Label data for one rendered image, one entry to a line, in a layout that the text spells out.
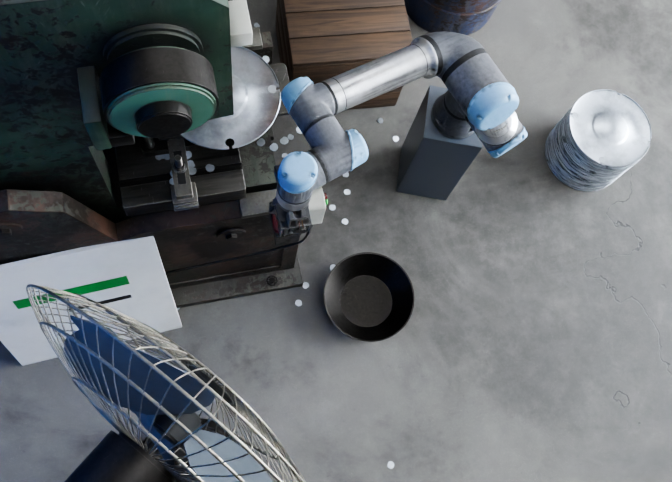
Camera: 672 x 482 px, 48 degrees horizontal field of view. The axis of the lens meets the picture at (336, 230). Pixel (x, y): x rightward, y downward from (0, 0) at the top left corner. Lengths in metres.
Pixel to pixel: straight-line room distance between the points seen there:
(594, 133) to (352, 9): 0.92
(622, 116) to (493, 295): 0.76
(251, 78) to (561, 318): 1.39
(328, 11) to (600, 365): 1.49
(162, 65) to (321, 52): 1.32
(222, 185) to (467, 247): 1.08
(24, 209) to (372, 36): 1.29
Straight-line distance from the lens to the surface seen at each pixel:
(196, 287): 2.53
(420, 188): 2.65
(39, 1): 1.22
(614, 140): 2.77
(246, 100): 1.91
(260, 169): 1.99
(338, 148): 1.53
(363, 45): 2.53
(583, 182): 2.85
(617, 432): 2.76
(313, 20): 2.56
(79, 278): 2.14
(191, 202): 1.87
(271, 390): 2.49
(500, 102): 1.71
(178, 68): 1.23
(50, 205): 1.78
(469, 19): 2.95
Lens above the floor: 2.48
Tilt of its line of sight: 71 degrees down
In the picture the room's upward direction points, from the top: 19 degrees clockwise
